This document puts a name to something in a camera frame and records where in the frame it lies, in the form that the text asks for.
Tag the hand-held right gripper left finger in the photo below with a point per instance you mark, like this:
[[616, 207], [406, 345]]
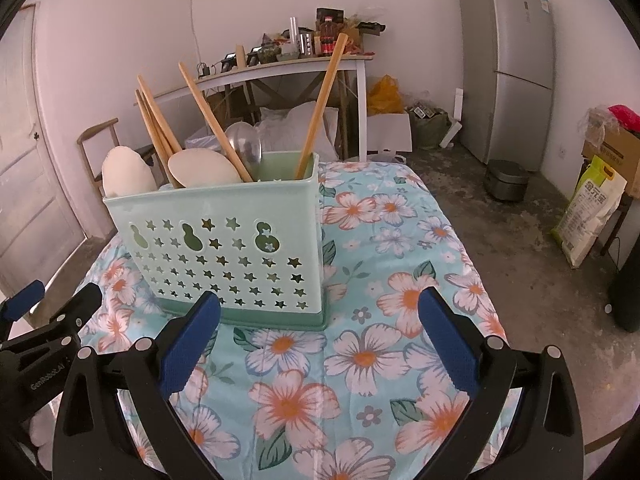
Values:
[[192, 345]]

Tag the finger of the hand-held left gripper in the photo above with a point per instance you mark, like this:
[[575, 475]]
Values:
[[70, 312], [22, 301]]

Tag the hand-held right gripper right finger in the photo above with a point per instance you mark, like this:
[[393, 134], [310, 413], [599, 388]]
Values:
[[450, 345]]

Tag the mint green utensil holder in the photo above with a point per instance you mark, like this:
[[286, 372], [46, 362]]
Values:
[[225, 202]]

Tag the white rice paddle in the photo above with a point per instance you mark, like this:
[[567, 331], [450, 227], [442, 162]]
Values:
[[125, 172]]

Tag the metal spoon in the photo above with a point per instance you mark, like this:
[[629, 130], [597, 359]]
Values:
[[247, 147]]

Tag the pile of wooden chopsticks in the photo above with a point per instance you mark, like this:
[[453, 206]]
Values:
[[321, 105]]

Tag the floral blue blanket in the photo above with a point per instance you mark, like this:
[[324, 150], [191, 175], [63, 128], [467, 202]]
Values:
[[350, 360]]

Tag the white door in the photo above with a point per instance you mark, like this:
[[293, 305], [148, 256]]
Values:
[[30, 185]]

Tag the metal pot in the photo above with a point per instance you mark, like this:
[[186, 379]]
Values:
[[506, 180]]

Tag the black trash bin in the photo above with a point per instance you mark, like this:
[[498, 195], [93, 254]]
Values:
[[627, 300]]

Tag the wooden chair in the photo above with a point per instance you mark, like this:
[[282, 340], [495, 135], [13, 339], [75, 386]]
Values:
[[97, 130]]

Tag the white and green rice bag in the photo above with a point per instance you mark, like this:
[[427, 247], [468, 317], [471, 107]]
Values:
[[585, 210]]

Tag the white plastic bag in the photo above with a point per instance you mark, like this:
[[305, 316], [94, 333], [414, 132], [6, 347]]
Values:
[[200, 141]]

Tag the white box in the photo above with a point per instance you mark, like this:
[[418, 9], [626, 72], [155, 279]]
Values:
[[390, 132]]

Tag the white flat board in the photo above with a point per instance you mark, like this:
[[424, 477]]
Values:
[[457, 105]]

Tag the white sack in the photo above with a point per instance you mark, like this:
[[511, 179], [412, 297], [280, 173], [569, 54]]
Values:
[[290, 125]]

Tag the yellow plastic bag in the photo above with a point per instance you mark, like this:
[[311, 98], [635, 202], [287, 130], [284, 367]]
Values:
[[385, 95]]

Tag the cardboard box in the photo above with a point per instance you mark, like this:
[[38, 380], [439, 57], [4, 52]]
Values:
[[620, 150]]

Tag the silver refrigerator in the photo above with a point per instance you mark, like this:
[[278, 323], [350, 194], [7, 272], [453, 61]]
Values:
[[505, 70]]

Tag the small black device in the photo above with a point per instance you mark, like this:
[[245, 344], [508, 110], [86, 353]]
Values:
[[255, 56], [228, 62]]

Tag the red plastic bag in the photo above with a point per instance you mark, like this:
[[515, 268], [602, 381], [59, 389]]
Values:
[[627, 117]]

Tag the wooden stick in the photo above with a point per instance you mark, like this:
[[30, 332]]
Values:
[[241, 56]]

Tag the long white table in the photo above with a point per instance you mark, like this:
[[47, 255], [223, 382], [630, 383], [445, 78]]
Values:
[[300, 64]]

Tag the red orange packet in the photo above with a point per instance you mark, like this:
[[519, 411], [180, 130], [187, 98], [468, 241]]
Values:
[[355, 40]]

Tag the steel cup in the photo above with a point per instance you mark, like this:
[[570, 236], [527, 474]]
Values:
[[307, 44]]

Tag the clear plastic tube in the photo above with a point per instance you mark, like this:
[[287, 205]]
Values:
[[294, 35]]

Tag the dark box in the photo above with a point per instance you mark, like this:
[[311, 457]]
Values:
[[330, 15]]

